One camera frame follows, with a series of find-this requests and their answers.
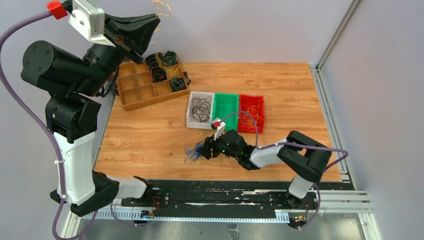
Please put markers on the white plastic bin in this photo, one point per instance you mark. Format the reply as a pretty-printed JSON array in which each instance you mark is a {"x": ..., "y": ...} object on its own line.
[{"x": 200, "y": 110}]

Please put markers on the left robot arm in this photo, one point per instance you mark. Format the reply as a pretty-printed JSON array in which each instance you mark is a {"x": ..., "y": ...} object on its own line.
[{"x": 72, "y": 114}]

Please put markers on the rolled dark tie back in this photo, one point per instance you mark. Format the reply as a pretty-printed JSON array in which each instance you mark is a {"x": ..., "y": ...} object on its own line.
[{"x": 155, "y": 60}]

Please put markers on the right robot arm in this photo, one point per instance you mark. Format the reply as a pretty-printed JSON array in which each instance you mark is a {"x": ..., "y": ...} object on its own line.
[{"x": 302, "y": 154}]

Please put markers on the red plastic bin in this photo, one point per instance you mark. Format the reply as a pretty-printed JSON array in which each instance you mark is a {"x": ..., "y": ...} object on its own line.
[{"x": 254, "y": 106}]

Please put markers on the rolled green tie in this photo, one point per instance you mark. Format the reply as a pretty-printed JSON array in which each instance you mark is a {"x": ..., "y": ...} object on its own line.
[{"x": 170, "y": 58}]

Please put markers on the rolled dark tie middle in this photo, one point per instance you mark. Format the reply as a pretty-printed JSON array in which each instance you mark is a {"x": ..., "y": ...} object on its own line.
[{"x": 158, "y": 74}]

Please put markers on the wooden compartment tray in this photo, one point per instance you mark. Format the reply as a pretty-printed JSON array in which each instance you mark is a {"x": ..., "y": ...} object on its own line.
[{"x": 136, "y": 88}]

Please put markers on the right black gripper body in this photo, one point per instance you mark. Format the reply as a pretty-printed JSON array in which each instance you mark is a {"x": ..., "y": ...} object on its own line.
[{"x": 220, "y": 147}]

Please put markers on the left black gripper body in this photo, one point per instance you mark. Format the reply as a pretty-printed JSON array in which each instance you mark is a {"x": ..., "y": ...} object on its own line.
[{"x": 101, "y": 57}]

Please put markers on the green plastic bin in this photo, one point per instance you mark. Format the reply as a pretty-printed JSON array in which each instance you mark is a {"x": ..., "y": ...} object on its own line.
[{"x": 223, "y": 105}]

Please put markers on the rolled dark tie front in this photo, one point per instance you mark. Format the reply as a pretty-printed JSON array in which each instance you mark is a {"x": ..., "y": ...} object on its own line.
[{"x": 177, "y": 84}]

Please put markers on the rolled dark tie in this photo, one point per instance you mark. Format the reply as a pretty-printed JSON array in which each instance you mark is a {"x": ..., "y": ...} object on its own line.
[
  {"x": 155, "y": 60},
  {"x": 158, "y": 74},
  {"x": 177, "y": 84}
]

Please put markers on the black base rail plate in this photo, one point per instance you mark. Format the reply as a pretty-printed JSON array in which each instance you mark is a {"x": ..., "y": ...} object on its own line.
[{"x": 222, "y": 199}]

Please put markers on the aluminium frame rail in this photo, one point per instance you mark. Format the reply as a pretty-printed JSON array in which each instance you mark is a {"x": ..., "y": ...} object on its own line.
[{"x": 331, "y": 202}]

